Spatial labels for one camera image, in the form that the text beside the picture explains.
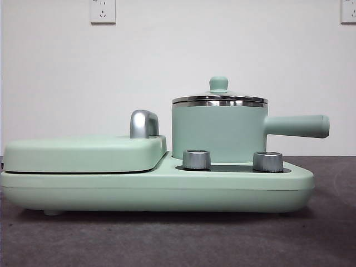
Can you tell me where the green griddle lid silver handle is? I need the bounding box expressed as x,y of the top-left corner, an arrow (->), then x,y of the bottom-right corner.
3,109 -> 169,174

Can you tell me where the glass pot lid green knob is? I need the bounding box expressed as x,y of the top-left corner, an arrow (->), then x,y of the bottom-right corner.
171,76 -> 269,108

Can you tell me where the green breakfast machine base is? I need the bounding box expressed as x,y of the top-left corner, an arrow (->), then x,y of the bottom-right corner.
0,155 -> 315,216

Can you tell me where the silver control knob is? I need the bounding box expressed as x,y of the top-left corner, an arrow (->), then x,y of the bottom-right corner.
253,151 -> 284,172
182,149 -> 212,170

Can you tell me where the white wall socket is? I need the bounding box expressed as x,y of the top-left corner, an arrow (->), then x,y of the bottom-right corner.
340,0 -> 356,24
90,0 -> 117,25

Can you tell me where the green pot with long handle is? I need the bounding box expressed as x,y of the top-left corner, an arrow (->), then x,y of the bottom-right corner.
171,103 -> 330,165

